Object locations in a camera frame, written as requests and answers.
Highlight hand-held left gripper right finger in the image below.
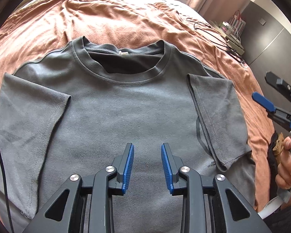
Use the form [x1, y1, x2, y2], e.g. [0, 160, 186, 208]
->
[161, 143, 273, 233]

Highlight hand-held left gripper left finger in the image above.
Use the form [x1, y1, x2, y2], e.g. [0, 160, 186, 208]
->
[22, 143, 135, 233]

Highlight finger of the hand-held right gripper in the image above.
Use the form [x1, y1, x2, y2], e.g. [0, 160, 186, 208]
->
[252, 92, 291, 129]
[264, 71, 291, 95]

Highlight grey t-shirt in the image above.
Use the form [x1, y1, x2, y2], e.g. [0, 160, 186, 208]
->
[0, 36, 256, 233]

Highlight person's right hand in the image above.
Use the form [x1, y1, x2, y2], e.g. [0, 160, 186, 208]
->
[275, 137, 291, 190]

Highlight grey wardrobe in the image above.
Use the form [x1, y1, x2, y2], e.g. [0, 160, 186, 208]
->
[240, 0, 291, 117]

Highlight white power strip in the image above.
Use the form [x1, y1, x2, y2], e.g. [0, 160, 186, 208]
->
[227, 39, 245, 54]

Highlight striped paper bag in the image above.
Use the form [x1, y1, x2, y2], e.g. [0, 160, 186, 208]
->
[229, 10, 246, 33]

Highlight white nightstand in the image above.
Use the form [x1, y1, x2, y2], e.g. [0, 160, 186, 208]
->
[210, 19, 245, 54]

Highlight brown blanket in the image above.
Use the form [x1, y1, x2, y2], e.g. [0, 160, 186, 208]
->
[0, 0, 275, 214]

